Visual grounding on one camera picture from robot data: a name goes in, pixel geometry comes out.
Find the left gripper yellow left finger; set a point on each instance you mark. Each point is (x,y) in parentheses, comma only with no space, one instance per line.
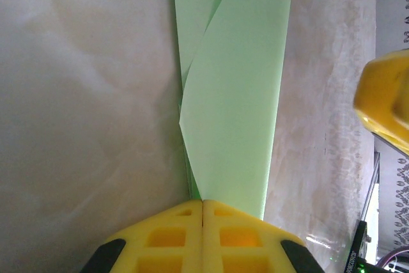
(191,254)

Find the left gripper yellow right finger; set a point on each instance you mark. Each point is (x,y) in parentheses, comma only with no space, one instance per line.
(211,254)

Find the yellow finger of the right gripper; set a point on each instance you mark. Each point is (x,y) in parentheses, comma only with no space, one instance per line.
(380,94)

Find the light green paper sheet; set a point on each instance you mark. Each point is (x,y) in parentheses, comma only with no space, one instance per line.
(236,110)

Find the aluminium frame post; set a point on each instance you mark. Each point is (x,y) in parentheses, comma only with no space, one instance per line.
(376,190)

